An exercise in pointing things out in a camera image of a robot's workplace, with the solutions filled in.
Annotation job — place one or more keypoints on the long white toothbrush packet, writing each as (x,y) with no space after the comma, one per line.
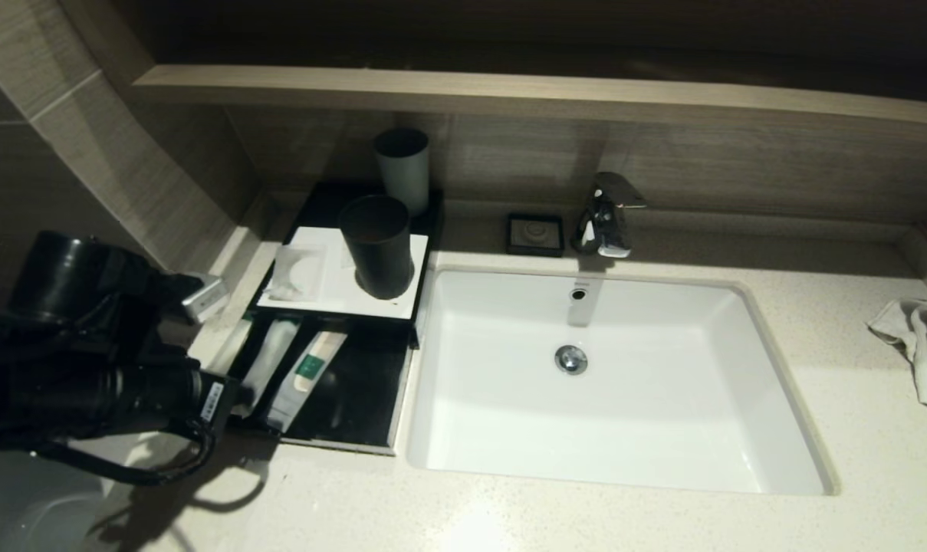
(275,353)

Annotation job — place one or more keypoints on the black tumbler cup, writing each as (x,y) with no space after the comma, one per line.
(379,261)

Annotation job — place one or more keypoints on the black amenity tray box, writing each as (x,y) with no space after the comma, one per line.
(435,222)

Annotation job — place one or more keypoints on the grey tumbler cup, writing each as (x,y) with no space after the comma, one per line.
(405,184)

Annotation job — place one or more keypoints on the wooden wall shelf ledge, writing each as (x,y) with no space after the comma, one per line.
(509,96)

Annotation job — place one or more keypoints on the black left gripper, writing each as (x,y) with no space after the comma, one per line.
(214,399)

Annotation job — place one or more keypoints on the toothpaste packet with green label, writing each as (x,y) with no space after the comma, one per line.
(302,383)

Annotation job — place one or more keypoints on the chrome sink drain stopper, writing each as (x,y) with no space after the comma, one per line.
(570,359)

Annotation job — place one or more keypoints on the white bathtub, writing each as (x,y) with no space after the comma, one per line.
(18,506)

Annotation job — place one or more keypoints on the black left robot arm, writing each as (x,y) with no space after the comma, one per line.
(72,276)

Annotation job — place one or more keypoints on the black square soap dish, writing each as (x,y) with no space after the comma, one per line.
(534,234)

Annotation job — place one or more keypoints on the chrome sink faucet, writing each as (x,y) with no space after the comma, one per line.
(605,226)

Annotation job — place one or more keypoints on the white rectangular sink basin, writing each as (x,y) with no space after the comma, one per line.
(624,414)

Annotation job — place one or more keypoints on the white ribbed tray mat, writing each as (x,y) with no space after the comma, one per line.
(333,295)

